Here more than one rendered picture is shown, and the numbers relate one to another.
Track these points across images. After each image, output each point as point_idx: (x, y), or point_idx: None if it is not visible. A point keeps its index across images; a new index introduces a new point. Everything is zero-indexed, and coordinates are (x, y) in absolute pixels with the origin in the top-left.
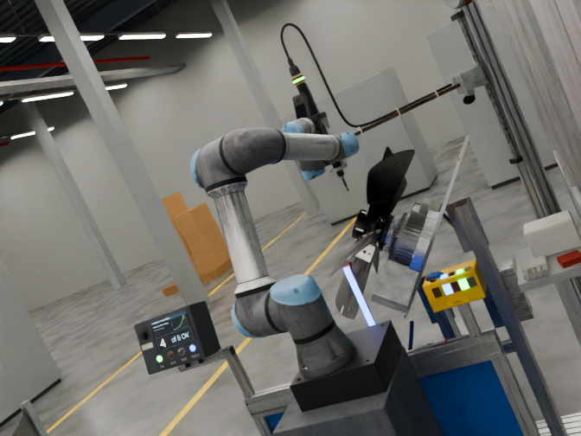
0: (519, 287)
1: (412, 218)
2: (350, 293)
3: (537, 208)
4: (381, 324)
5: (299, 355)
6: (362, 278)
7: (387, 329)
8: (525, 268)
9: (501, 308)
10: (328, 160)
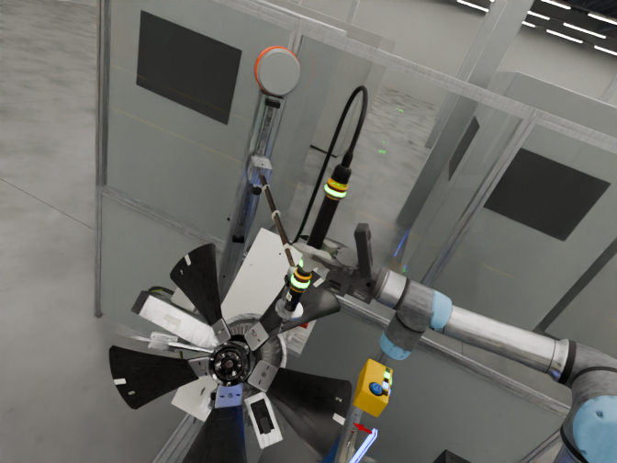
0: (299, 355)
1: None
2: (223, 460)
3: (226, 275)
4: (453, 457)
5: None
6: (238, 430)
7: (460, 457)
8: (289, 337)
9: None
10: None
